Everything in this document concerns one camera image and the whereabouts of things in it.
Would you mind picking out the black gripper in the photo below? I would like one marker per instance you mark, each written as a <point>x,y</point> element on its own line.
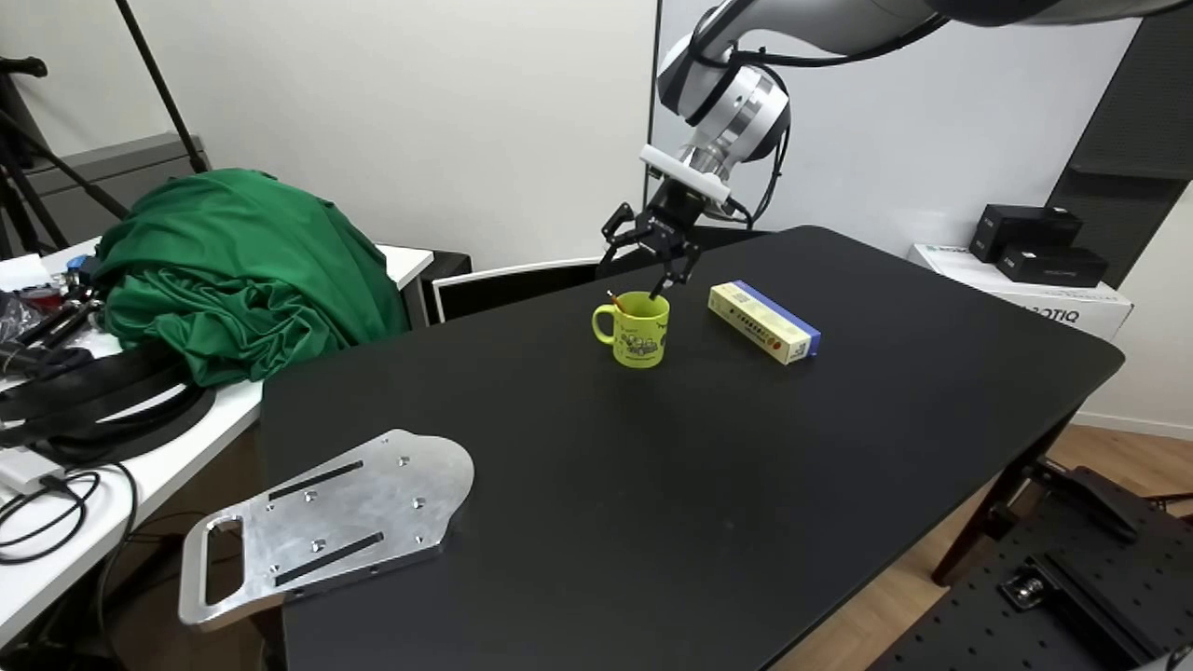
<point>670,219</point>

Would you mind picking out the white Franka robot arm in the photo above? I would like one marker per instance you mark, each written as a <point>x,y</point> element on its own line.
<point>748,114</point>

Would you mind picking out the white and blue pencil box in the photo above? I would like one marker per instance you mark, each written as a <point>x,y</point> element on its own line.
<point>764,327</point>

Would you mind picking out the yellow-green mug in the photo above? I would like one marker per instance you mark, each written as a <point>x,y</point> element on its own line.
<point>636,337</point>

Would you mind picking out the black framed panel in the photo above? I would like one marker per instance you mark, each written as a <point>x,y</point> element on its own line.
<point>522,287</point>

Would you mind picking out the black device box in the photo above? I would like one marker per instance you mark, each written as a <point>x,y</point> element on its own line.
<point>1020,227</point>

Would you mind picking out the silver metal mounting plate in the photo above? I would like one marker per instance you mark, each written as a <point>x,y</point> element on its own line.
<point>337,517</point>

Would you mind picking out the black flat device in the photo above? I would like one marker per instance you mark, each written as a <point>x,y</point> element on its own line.
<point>1058,267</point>

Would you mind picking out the green cloth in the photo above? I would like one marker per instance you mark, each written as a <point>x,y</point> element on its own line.
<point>238,272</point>

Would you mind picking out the white cardboard box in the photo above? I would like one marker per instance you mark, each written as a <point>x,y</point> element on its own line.
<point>1058,302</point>

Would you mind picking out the black table leg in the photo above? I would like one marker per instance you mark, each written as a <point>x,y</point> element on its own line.
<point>992,508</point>

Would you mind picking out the black tripod pole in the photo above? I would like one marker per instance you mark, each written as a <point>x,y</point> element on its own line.
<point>161,88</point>

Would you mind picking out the white desk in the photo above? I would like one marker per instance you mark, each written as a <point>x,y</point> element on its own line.
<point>174,452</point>

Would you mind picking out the grey cabinet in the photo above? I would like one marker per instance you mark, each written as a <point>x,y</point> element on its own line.
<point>112,171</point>

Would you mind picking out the black optical breadboard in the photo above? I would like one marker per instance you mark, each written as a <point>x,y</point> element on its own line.
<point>1066,596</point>

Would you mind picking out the black camera tripod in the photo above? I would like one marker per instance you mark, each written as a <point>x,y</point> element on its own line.
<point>25,163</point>

